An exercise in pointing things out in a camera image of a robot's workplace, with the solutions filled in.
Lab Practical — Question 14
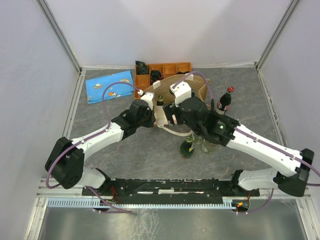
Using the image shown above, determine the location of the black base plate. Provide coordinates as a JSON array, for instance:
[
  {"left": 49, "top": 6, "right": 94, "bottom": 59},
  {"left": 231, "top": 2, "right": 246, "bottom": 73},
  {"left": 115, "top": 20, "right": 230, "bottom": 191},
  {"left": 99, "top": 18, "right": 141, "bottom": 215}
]
[{"left": 96, "top": 178, "right": 260, "bottom": 205}]

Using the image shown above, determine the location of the wooden compartment tray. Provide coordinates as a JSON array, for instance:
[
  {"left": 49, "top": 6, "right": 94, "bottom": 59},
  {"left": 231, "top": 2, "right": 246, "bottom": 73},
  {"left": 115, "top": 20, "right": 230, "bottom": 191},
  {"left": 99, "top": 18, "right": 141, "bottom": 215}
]
[{"left": 134, "top": 60, "right": 192, "bottom": 91}]

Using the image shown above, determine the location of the burlap canvas tote bag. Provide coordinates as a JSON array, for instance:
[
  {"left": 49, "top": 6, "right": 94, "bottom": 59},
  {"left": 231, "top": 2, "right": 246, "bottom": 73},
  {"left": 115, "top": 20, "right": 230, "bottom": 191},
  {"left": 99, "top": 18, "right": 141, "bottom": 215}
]
[{"left": 144, "top": 71, "right": 210, "bottom": 137}]

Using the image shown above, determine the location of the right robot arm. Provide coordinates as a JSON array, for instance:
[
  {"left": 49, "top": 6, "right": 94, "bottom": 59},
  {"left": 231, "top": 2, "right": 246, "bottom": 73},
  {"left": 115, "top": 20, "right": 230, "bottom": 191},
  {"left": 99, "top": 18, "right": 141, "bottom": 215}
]
[{"left": 163, "top": 96, "right": 315, "bottom": 197}]

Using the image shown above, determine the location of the dark rolled cloth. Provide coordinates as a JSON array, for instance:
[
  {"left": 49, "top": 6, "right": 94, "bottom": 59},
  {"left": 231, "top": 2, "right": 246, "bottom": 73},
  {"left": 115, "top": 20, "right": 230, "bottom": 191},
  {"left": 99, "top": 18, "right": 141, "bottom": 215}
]
[
  {"left": 135, "top": 60, "right": 149, "bottom": 75},
  {"left": 150, "top": 70, "right": 163, "bottom": 85},
  {"left": 176, "top": 71, "right": 189, "bottom": 75}
]

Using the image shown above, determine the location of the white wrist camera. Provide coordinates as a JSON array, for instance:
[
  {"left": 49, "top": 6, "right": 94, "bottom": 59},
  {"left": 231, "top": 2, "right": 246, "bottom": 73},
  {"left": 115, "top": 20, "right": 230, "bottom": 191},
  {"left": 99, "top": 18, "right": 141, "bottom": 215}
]
[
  {"left": 140, "top": 91, "right": 155, "bottom": 110},
  {"left": 169, "top": 81, "right": 192, "bottom": 107}
]

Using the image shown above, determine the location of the Chang soda bottle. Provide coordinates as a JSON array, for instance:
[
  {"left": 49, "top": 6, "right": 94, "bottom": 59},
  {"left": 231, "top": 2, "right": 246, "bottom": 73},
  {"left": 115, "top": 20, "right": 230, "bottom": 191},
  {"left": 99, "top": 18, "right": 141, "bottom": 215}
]
[
  {"left": 192, "top": 132, "right": 204, "bottom": 145},
  {"left": 201, "top": 140, "right": 217, "bottom": 154}
]

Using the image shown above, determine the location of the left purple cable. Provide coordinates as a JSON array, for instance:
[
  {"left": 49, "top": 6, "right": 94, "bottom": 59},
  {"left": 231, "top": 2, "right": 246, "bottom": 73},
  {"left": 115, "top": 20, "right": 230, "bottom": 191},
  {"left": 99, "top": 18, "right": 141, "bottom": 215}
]
[{"left": 46, "top": 81, "right": 145, "bottom": 189}]

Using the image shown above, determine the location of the blue space-print cloth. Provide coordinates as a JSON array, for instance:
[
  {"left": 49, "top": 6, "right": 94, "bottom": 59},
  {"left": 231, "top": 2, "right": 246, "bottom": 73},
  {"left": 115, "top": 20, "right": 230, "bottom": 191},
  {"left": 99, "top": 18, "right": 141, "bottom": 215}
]
[{"left": 85, "top": 70, "right": 134, "bottom": 104}]

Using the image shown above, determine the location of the Coca-Cola glass bottle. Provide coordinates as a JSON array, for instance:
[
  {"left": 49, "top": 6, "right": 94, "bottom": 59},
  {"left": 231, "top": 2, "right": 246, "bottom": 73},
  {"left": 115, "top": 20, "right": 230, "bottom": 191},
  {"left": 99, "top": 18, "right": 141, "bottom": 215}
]
[{"left": 216, "top": 86, "right": 235, "bottom": 115}]

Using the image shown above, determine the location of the Perrier bottle front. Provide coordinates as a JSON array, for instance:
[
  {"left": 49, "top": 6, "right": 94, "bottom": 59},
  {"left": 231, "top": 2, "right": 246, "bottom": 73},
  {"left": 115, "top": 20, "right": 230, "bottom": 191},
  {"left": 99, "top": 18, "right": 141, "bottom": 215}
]
[{"left": 156, "top": 95, "right": 164, "bottom": 106}]

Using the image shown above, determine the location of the purple cable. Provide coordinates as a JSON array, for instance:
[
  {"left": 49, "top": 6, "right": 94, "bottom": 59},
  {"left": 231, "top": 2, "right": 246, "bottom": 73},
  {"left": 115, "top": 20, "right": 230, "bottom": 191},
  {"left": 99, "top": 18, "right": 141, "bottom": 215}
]
[
  {"left": 46, "top": 81, "right": 145, "bottom": 189},
  {"left": 172, "top": 71, "right": 320, "bottom": 215}
]

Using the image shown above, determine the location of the dark rolled cloth right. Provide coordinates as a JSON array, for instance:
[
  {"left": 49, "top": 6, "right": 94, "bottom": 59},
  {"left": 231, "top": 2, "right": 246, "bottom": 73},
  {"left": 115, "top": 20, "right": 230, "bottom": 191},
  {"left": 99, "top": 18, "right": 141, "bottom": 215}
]
[{"left": 176, "top": 71, "right": 189, "bottom": 75}]

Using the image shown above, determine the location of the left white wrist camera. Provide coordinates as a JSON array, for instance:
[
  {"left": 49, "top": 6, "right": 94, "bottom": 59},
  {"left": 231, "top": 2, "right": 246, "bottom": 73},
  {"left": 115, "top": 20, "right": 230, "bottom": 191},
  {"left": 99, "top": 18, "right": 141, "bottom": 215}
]
[{"left": 140, "top": 91, "right": 155, "bottom": 110}]

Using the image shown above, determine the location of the perrier bottle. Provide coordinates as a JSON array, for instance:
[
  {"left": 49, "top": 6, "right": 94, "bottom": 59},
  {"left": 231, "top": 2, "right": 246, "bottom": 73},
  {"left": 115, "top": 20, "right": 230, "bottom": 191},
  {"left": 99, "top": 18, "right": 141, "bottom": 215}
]
[
  {"left": 156, "top": 95, "right": 164, "bottom": 106},
  {"left": 179, "top": 135, "right": 195, "bottom": 159}
]

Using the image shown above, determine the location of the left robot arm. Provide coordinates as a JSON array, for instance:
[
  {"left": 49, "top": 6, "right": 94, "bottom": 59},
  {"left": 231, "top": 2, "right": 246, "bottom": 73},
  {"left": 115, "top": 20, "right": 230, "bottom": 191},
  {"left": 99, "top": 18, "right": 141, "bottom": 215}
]
[{"left": 44, "top": 99, "right": 155, "bottom": 195}]

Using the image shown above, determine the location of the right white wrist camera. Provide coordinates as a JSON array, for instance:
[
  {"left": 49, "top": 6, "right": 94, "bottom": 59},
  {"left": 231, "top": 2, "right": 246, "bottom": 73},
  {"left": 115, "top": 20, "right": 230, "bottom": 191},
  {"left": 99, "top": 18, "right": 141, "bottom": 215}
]
[{"left": 169, "top": 81, "right": 192, "bottom": 107}]

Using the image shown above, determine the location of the dark rolled cloth left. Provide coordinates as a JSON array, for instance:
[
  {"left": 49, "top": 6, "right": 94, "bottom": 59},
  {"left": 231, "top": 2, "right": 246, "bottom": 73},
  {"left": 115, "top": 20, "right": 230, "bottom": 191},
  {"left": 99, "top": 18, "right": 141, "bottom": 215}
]
[{"left": 135, "top": 60, "right": 149, "bottom": 75}]

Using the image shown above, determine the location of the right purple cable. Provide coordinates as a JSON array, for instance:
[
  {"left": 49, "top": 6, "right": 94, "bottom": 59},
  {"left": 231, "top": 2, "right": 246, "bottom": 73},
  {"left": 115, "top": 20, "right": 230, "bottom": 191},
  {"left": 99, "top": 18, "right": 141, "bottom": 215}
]
[{"left": 172, "top": 71, "right": 320, "bottom": 215}]

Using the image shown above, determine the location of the dark rolled cloth middle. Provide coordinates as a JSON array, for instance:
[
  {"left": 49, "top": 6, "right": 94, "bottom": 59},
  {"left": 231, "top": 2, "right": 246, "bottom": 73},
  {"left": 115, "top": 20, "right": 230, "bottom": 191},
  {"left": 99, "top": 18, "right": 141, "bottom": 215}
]
[{"left": 150, "top": 70, "right": 163, "bottom": 85}]

